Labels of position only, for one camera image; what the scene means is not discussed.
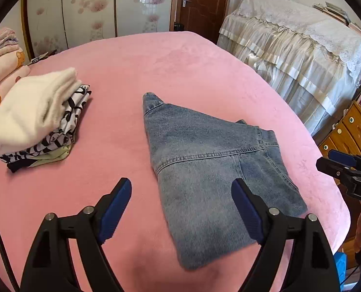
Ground folded white fleece sweater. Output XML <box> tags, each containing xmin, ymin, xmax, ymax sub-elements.
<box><xmin>0</xmin><ymin>68</ymin><xmax>82</xmax><ymax>153</ymax></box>

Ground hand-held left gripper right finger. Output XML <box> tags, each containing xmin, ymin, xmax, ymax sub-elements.
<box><xmin>231</xmin><ymin>178</ymin><xmax>341</xmax><ymax>292</ymax></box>

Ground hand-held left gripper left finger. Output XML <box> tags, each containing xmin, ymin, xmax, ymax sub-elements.
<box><xmin>20</xmin><ymin>177</ymin><xmax>132</xmax><ymax>292</ymax></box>

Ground row of books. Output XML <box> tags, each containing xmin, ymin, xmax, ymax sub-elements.
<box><xmin>312</xmin><ymin>1</ymin><xmax>361</xmax><ymax>42</ymax></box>

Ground stack of pink printed quilts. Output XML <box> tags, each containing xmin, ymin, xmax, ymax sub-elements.
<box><xmin>0</xmin><ymin>27</ymin><xmax>31</xmax><ymax>125</ymax></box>

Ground folded light green garment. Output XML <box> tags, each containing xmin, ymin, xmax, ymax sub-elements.
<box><xmin>28</xmin><ymin>145</ymin><xmax>73</xmax><ymax>168</ymax></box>

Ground brown wooden door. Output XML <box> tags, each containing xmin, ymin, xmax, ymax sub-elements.
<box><xmin>179</xmin><ymin>0</ymin><xmax>233</xmax><ymax>46</ymax></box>

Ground cream lace furniture cover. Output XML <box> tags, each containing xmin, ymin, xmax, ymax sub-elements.
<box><xmin>217</xmin><ymin>0</ymin><xmax>361</xmax><ymax>137</ymax></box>

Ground folded black white patterned garment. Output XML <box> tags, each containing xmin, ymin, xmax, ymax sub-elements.
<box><xmin>0</xmin><ymin>83</ymin><xmax>92</xmax><ymax>163</ymax></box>

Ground wooden drawer cabinet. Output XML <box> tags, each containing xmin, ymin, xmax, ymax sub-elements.
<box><xmin>317</xmin><ymin>100</ymin><xmax>361</xmax><ymax>251</ymax></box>

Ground black cable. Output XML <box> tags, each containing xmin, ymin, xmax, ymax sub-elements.
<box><xmin>0</xmin><ymin>202</ymin><xmax>20</xmax><ymax>292</ymax></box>

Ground floral sliding wardrobe doors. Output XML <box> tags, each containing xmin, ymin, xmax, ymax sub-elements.
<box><xmin>20</xmin><ymin>0</ymin><xmax>175</xmax><ymax>58</ymax></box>

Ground blue box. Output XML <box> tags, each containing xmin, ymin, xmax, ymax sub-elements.
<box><xmin>333</xmin><ymin>252</ymin><xmax>349</xmax><ymax>281</ymax></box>

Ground folded dark garment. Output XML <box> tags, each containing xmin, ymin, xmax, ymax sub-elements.
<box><xmin>7</xmin><ymin>157</ymin><xmax>36</xmax><ymax>173</ymax></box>

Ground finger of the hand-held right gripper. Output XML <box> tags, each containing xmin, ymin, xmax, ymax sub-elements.
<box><xmin>316</xmin><ymin>157</ymin><xmax>352</xmax><ymax>179</ymax></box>
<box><xmin>327</xmin><ymin>150</ymin><xmax>358</xmax><ymax>168</ymax></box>

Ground blue denim jeans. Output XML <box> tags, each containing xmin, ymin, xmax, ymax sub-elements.
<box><xmin>142</xmin><ymin>92</ymin><xmax>308</xmax><ymax>271</ymax></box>

